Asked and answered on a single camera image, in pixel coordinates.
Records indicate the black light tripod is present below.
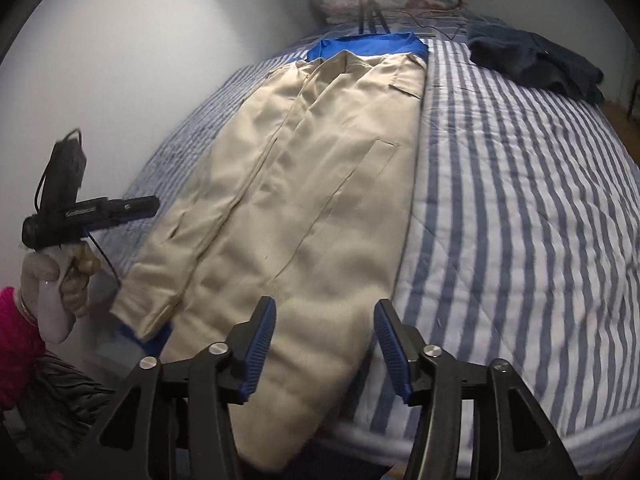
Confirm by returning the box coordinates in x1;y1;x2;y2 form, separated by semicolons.
357;0;388;36

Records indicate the beige and blue jacket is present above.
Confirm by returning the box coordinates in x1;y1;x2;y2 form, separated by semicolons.
109;31;431;466

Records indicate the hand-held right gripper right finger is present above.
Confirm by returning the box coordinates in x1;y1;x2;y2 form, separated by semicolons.
374;298;571;480

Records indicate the dark navy garment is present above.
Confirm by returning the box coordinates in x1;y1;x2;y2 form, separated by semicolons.
466;27;606;106

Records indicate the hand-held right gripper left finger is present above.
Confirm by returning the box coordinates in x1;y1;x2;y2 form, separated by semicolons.
75;296;277;480

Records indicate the dark patterned clothing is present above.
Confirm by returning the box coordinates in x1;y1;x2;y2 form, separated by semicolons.
30;352;118;441

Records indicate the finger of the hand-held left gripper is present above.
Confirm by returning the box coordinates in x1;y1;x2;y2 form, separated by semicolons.
85;195;161;237

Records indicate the person's left hand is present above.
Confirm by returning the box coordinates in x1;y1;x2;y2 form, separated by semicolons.
56;245;101;318

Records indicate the black ring light cable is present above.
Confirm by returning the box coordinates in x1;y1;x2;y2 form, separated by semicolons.
387;7;468;41

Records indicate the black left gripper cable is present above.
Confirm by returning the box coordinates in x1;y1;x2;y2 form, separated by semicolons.
34;127;122;288

